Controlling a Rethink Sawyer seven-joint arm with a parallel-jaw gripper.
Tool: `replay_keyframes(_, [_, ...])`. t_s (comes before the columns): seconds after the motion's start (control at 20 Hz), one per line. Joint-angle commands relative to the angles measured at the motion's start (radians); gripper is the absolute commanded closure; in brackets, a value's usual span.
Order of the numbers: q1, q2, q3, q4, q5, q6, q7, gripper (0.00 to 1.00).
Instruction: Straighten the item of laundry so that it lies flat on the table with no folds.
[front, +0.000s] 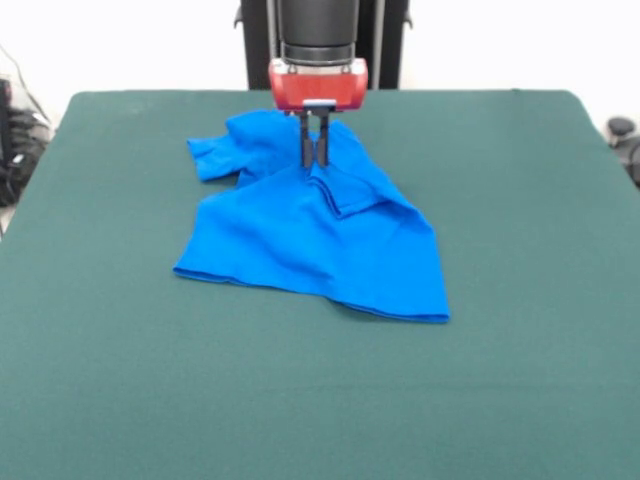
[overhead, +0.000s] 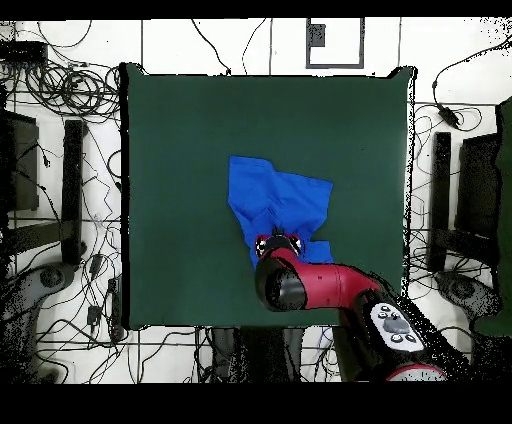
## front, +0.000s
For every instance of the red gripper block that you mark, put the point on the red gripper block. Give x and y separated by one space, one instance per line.
320 90

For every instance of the blue shirt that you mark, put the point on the blue shirt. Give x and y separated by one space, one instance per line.
310 245

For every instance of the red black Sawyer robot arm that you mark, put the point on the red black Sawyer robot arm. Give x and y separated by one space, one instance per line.
317 27

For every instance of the dark green table cloth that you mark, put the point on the dark green table cloth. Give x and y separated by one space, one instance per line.
400 390

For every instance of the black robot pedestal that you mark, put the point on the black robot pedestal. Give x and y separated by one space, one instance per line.
390 45

